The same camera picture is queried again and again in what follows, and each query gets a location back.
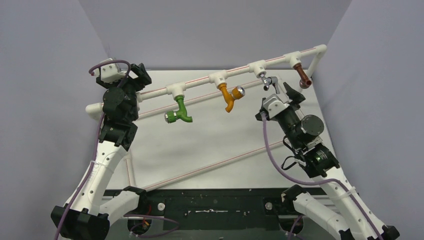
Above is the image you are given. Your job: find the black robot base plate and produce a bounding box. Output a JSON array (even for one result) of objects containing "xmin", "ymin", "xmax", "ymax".
[{"xmin": 102, "ymin": 187, "xmax": 335, "ymax": 232}]

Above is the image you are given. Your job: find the chrome metal faucet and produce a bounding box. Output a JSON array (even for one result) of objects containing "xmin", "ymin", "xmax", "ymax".
[{"xmin": 258, "ymin": 73, "xmax": 281, "ymax": 95}]

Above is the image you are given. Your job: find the white pvc pipe frame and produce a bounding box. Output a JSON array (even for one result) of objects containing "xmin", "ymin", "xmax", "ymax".
[{"xmin": 84, "ymin": 44, "xmax": 328, "ymax": 193}]

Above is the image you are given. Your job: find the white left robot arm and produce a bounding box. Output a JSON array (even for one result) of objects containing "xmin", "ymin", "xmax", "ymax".
[{"xmin": 50, "ymin": 60, "xmax": 152, "ymax": 240}]

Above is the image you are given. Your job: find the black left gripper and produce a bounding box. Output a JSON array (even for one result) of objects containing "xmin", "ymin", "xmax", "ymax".
[{"xmin": 101, "ymin": 66, "xmax": 152, "ymax": 122}]

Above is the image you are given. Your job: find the brown plastic faucet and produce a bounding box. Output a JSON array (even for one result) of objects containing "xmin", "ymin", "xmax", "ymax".
[{"xmin": 292, "ymin": 62, "xmax": 312, "ymax": 89}]

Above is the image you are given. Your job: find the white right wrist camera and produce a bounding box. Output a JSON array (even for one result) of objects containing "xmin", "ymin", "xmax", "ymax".
[{"xmin": 259, "ymin": 94, "xmax": 290, "ymax": 120}]

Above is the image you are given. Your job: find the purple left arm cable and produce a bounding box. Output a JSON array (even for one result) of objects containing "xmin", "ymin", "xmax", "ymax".
[{"xmin": 53, "ymin": 58, "xmax": 181, "ymax": 240}]

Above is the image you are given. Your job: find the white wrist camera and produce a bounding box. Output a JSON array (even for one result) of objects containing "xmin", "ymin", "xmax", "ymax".
[
  {"xmin": 259, "ymin": 94, "xmax": 290, "ymax": 120},
  {"xmin": 88, "ymin": 58, "xmax": 130, "ymax": 84}
]

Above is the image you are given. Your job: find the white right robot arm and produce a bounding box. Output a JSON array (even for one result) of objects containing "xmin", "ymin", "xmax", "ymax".
[{"xmin": 255, "ymin": 82, "xmax": 400, "ymax": 240}]

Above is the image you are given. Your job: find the orange plastic faucet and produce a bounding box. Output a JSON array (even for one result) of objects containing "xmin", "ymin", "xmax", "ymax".
[{"xmin": 217, "ymin": 83, "xmax": 246, "ymax": 113}]

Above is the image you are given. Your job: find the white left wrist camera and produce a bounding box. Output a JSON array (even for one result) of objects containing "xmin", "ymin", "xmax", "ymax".
[{"xmin": 88, "ymin": 58, "xmax": 130, "ymax": 84}]

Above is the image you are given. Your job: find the green plastic faucet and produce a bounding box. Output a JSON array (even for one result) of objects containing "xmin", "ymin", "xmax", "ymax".
[{"xmin": 164, "ymin": 95, "xmax": 193, "ymax": 124}]

